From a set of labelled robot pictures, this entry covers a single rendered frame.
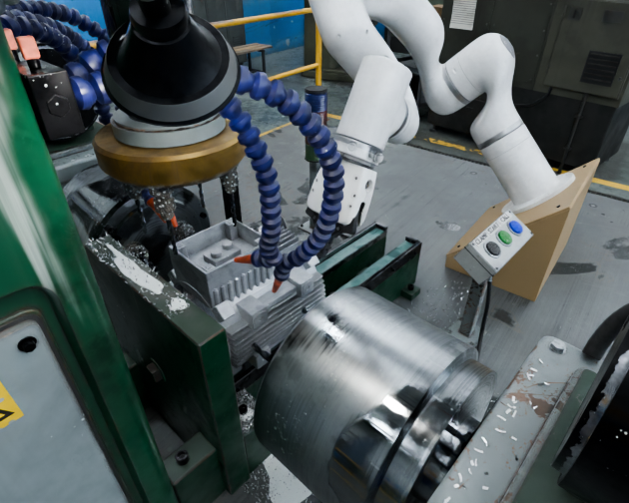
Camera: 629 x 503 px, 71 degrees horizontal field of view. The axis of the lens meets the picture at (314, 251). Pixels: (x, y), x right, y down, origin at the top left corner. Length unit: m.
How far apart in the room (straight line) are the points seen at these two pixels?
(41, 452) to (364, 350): 0.30
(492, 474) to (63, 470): 0.37
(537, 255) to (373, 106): 0.59
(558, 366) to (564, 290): 0.76
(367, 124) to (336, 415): 0.44
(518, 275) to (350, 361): 0.76
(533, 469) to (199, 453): 0.45
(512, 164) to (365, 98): 0.59
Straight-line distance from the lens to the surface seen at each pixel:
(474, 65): 1.21
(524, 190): 1.24
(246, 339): 0.69
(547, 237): 1.11
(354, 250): 1.05
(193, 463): 0.70
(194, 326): 0.55
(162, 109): 0.24
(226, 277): 0.65
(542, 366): 0.52
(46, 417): 0.43
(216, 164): 0.51
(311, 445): 0.50
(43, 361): 0.39
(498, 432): 0.45
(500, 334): 1.08
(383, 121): 0.72
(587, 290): 1.31
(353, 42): 0.82
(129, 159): 0.51
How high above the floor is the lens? 1.52
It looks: 35 degrees down
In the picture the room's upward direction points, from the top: straight up
